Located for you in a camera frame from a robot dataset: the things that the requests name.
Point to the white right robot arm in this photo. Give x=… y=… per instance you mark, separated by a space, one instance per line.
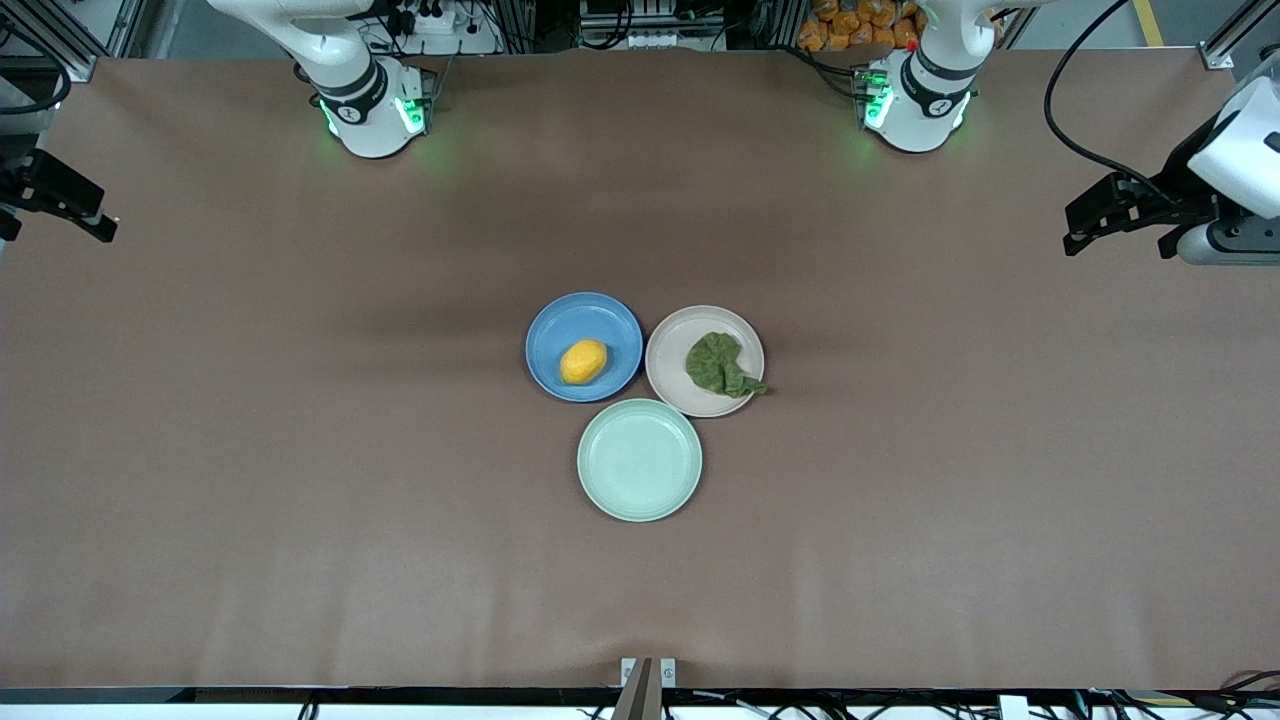
x=365 y=100

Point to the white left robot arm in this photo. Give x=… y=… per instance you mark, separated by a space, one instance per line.
x=925 y=100

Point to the blue plate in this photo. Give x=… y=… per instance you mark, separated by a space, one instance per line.
x=605 y=320

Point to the metal table edge bracket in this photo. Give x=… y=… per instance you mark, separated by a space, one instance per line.
x=648 y=682

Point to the aluminium frame profile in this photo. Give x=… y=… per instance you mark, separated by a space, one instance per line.
x=60 y=35
x=1240 y=30

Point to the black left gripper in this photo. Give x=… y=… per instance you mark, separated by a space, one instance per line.
x=1187 y=186

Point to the mint green plate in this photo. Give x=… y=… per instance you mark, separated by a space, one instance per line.
x=640 y=460

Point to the beige plate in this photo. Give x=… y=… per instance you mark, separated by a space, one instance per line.
x=668 y=365

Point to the yellow lemon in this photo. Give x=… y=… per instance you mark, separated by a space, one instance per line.
x=584 y=361

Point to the green lettuce leaf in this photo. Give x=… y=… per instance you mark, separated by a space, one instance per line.
x=715 y=362

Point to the white power strip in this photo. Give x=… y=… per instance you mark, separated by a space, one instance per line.
x=432 y=18

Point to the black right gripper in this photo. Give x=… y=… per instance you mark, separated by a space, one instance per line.
x=22 y=180

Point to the bag of orange items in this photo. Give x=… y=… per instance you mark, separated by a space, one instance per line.
x=858 y=25

